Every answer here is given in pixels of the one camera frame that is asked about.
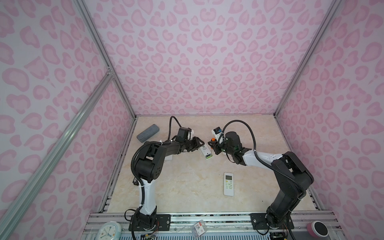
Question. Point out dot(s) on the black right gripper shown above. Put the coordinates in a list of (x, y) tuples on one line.
[(216, 148)]

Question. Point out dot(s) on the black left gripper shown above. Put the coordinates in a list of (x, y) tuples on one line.
[(196, 139)]

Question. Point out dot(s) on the white remote control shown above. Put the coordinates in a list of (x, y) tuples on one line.
[(169, 158), (206, 152), (229, 184)]

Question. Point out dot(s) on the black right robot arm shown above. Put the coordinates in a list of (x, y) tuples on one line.
[(292, 176)]

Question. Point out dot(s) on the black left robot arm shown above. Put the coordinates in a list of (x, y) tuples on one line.
[(147, 164)]

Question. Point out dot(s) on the grey rectangular sponge block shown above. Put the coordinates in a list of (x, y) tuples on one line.
[(148, 133)]

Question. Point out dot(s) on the small clear parts box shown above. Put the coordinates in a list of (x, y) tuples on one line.
[(199, 229)]

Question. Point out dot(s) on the white analog clock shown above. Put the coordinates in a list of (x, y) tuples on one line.
[(109, 231)]

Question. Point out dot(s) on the pink tape roll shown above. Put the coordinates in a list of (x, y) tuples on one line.
[(317, 229)]

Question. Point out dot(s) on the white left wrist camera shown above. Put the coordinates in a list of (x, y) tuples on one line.
[(190, 134)]

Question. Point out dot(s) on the aluminium front rail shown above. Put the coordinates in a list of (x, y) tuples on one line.
[(220, 226)]

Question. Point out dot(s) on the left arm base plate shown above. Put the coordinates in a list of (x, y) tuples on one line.
[(162, 222)]

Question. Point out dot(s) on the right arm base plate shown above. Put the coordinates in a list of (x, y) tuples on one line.
[(261, 221)]

